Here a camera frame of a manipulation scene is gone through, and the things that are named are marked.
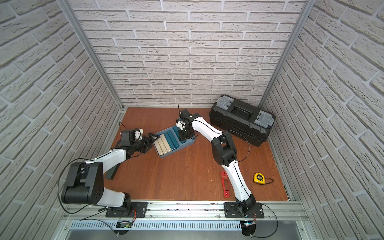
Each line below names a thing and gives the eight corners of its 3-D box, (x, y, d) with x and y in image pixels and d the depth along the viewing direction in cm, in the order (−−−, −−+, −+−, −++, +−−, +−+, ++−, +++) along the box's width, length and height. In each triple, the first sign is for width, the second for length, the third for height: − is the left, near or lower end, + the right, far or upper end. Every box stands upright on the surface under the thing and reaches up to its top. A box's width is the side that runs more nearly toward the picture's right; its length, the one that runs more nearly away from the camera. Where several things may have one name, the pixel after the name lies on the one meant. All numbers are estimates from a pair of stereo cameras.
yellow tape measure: (253, 182, 85) (254, 180, 83) (253, 173, 88) (254, 171, 86) (263, 184, 84) (265, 183, 82) (262, 175, 87) (264, 173, 85)
